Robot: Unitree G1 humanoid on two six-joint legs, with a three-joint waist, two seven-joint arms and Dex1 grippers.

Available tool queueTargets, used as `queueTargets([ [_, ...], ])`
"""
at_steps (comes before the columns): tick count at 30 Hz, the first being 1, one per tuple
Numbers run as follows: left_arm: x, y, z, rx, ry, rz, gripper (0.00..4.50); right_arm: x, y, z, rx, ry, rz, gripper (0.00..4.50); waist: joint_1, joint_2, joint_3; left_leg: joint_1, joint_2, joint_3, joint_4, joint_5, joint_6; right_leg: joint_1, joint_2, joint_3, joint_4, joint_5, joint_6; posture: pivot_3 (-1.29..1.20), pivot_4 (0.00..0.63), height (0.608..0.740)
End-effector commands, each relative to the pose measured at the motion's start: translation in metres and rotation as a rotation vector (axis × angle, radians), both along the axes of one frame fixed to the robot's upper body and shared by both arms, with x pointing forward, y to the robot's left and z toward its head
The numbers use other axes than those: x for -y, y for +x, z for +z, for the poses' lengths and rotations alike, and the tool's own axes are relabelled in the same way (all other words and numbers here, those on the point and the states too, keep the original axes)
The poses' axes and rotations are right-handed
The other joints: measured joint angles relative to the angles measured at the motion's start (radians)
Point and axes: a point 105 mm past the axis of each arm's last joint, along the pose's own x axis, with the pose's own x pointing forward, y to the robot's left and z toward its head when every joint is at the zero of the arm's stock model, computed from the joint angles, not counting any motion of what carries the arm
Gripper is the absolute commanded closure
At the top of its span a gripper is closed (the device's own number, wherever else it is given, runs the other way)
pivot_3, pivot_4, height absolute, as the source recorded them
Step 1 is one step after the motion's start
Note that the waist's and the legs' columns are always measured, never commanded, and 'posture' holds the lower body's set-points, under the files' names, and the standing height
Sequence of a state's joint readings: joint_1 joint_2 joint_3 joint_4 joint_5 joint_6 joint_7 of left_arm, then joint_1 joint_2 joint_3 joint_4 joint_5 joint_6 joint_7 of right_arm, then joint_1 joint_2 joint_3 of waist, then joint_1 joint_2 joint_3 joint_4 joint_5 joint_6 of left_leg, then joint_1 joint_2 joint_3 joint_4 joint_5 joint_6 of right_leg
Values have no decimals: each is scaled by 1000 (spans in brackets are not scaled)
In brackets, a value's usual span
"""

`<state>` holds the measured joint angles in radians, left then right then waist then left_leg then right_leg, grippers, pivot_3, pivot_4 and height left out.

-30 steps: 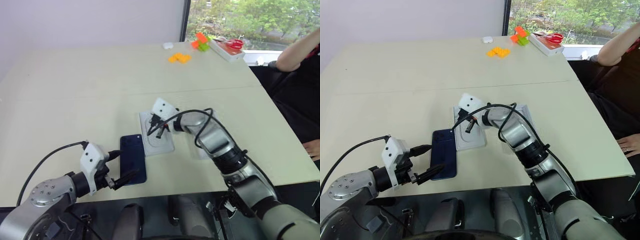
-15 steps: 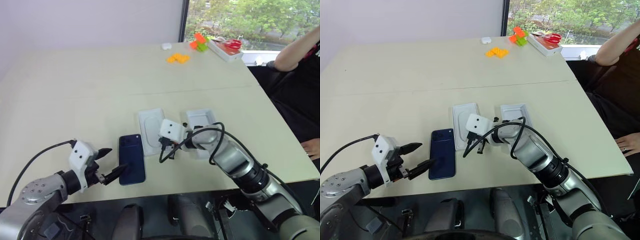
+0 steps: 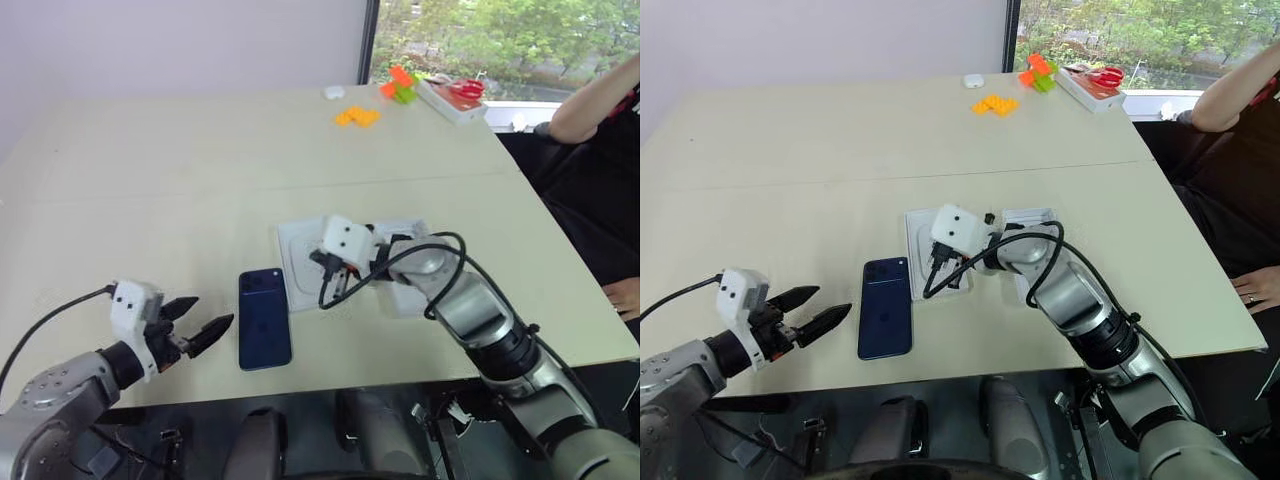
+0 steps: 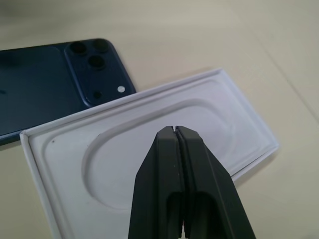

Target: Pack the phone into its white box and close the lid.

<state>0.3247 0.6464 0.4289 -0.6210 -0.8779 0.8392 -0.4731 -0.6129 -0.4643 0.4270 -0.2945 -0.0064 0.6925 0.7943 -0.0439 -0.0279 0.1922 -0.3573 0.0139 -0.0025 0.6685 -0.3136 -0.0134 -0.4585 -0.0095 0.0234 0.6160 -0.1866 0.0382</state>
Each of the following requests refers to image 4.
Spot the dark blue smartphone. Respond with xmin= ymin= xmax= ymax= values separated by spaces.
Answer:
xmin=0 ymin=38 xmax=137 ymax=147

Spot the white phone box base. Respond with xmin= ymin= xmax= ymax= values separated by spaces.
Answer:
xmin=19 ymin=66 xmax=280 ymax=239

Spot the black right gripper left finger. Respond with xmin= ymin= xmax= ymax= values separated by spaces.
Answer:
xmin=128 ymin=125 xmax=186 ymax=239

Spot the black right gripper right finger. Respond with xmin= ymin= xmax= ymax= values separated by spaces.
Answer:
xmin=175 ymin=125 xmax=258 ymax=239

